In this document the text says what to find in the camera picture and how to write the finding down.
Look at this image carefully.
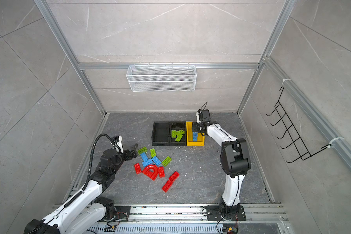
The red lego brick far left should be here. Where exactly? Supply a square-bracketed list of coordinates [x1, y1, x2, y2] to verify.
[134, 163, 142, 175]

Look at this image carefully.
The black two-compartment tray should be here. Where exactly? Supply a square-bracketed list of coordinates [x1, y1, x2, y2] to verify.
[151, 121, 187, 146]

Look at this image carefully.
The black wire hook rack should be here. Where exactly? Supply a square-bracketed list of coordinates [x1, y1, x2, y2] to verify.
[265, 86, 332, 163]

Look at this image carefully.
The white wire mesh basket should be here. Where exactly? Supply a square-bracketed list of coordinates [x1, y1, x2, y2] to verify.
[126, 64, 197, 92]

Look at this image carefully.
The blue lego brick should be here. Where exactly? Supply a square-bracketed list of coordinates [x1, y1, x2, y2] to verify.
[140, 152, 149, 161]
[193, 132, 199, 141]
[152, 157, 162, 166]
[142, 159, 153, 167]

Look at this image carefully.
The red lego brick diagonal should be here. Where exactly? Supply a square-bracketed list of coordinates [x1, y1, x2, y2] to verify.
[169, 171, 179, 182]
[162, 180, 173, 193]

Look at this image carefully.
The green lego brick upright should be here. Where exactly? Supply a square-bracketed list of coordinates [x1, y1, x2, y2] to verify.
[150, 148, 157, 158]

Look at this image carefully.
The red lego brick beside arch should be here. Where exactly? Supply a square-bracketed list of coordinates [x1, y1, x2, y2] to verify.
[158, 166, 165, 178]

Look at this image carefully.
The black corrugated cable hose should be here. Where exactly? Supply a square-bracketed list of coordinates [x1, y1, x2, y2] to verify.
[81, 133, 115, 191]

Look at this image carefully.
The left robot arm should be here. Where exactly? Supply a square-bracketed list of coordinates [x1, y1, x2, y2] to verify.
[23, 143, 138, 234]

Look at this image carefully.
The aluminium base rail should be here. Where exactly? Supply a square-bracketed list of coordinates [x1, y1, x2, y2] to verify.
[82, 203, 293, 234]

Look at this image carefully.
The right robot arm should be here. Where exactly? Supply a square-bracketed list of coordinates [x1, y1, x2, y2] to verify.
[192, 109, 251, 217]

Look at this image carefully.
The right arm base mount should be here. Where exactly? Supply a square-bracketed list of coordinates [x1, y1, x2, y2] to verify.
[201, 204, 247, 221]

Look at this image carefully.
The red arch lego piece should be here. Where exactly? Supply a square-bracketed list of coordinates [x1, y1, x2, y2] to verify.
[143, 164, 159, 181]

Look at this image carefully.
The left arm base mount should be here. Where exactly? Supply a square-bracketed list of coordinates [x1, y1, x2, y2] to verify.
[104, 205, 131, 222]

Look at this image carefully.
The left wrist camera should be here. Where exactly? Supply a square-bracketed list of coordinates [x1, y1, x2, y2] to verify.
[111, 136, 123, 153]

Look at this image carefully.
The yellow plastic bin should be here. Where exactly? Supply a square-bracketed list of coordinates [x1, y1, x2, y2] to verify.
[186, 121, 205, 146]

